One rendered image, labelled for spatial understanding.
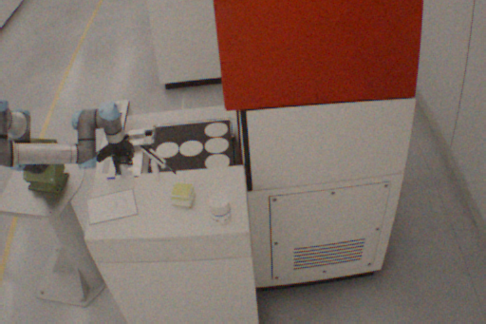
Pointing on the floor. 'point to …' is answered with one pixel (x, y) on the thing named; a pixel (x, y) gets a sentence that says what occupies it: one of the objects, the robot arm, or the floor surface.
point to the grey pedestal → (70, 265)
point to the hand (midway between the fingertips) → (121, 175)
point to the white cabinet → (184, 291)
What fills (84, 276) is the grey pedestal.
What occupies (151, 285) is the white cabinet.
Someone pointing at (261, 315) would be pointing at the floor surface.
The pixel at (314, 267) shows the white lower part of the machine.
